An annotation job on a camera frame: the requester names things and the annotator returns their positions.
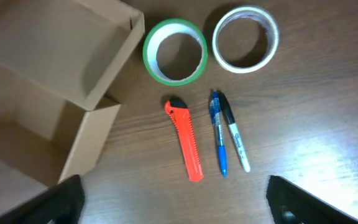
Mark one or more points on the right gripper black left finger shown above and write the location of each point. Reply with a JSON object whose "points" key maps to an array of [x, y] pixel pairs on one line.
{"points": [[62, 203]]}

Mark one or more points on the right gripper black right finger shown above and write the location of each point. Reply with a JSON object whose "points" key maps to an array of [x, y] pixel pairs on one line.
{"points": [[291, 204]]}

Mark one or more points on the blue ballpoint pen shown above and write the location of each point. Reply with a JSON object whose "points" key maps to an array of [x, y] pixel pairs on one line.
{"points": [[215, 112]]}

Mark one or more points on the black white marker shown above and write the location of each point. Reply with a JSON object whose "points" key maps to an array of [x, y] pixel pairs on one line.
{"points": [[236, 137]]}

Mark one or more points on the brown cardboard box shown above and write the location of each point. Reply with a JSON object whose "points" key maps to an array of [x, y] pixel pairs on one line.
{"points": [[58, 59]]}

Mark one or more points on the orange utility knife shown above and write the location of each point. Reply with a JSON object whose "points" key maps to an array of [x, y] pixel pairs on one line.
{"points": [[179, 114]]}

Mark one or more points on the beige masking tape roll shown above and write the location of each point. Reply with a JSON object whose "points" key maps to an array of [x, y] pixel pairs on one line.
{"points": [[245, 39]]}

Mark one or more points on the green tape roll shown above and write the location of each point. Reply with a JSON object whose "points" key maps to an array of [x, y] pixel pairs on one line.
{"points": [[175, 52]]}

